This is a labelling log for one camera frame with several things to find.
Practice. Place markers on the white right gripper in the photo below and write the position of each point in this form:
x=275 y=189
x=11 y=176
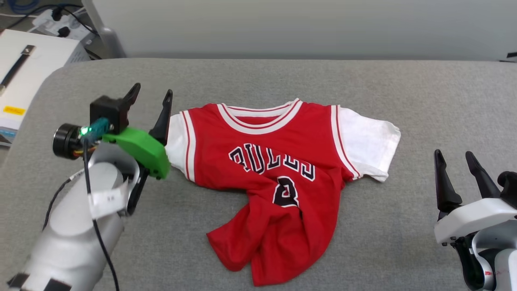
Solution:
x=472 y=218

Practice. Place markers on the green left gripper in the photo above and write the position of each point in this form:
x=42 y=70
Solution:
x=145 y=151

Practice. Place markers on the red and white basketball jersey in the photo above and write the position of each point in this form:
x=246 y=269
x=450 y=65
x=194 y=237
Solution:
x=282 y=141

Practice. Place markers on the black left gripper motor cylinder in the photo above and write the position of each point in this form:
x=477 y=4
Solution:
x=64 y=141

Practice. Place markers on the white power strip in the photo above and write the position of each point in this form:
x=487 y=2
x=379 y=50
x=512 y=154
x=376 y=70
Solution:
x=50 y=26

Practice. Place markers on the grey stand with black tape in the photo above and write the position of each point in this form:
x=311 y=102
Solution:
x=509 y=56

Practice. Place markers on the grey fabric sofa seat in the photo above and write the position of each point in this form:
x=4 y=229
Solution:
x=282 y=76

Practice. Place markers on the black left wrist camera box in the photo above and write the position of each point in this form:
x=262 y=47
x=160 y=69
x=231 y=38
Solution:
x=107 y=109

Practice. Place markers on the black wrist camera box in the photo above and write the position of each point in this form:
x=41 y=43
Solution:
x=509 y=190
x=107 y=109

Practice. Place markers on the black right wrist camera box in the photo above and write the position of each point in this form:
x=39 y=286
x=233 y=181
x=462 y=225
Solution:
x=509 y=190

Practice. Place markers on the grey metal partition post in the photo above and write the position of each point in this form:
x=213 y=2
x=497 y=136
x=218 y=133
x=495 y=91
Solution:
x=111 y=44

